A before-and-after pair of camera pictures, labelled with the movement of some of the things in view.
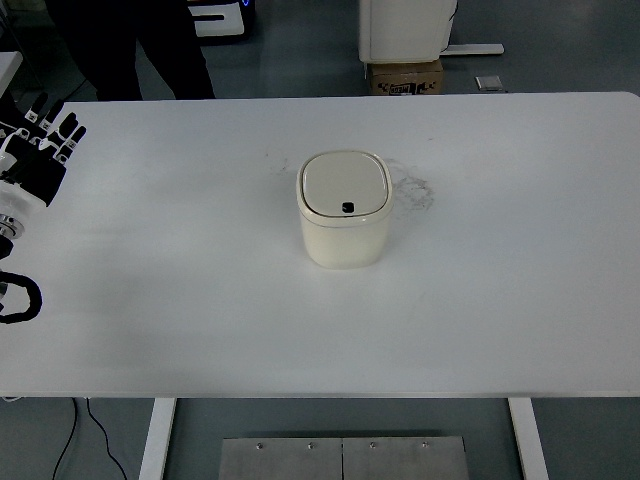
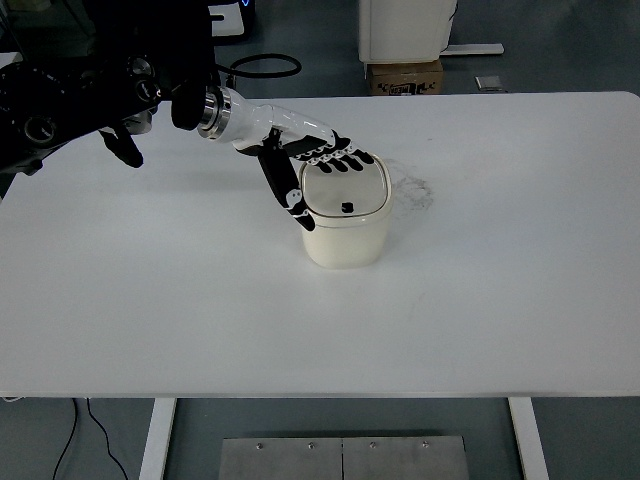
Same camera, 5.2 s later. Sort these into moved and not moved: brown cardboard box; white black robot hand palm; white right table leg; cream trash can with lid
Moved: white black robot hand palm
Not moved: cream trash can with lid; white right table leg; brown cardboard box
